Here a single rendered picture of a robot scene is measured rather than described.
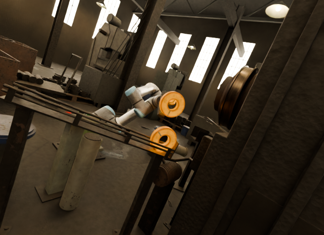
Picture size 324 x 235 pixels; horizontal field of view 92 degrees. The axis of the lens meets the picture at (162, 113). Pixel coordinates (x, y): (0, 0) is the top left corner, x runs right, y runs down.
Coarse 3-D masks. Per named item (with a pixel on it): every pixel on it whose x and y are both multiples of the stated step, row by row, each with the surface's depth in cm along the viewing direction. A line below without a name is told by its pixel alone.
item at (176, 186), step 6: (192, 132) 193; (198, 132) 193; (204, 132) 192; (210, 132) 189; (198, 138) 167; (198, 144) 176; (192, 156) 178; (186, 168) 181; (186, 174) 181; (180, 180) 184; (186, 180) 182; (174, 186) 179; (180, 186) 183; (186, 186) 189
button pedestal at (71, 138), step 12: (72, 132) 103; (60, 144) 105; (72, 144) 106; (60, 156) 103; (72, 156) 110; (60, 168) 106; (48, 180) 109; (60, 180) 110; (48, 192) 107; (60, 192) 113
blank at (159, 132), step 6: (162, 126) 88; (156, 132) 85; (162, 132) 86; (168, 132) 87; (174, 132) 89; (150, 138) 87; (156, 138) 86; (168, 138) 91; (174, 138) 90; (162, 144) 90; (168, 144) 90; (174, 144) 91; (156, 150) 88
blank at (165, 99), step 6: (162, 96) 90; (168, 96) 89; (174, 96) 90; (180, 96) 92; (162, 102) 89; (168, 102) 90; (180, 102) 93; (162, 108) 90; (168, 108) 92; (174, 108) 95; (180, 108) 94; (168, 114) 92; (174, 114) 94
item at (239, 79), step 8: (240, 72) 100; (248, 72) 99; (232, 80) 98; (240, 80) 97; (232, 88) 97; (240, 88) 95; (232, 96) 97; (224, 104) 100; (232, 104) 97; (224, 112) 102; (224, 120) 107
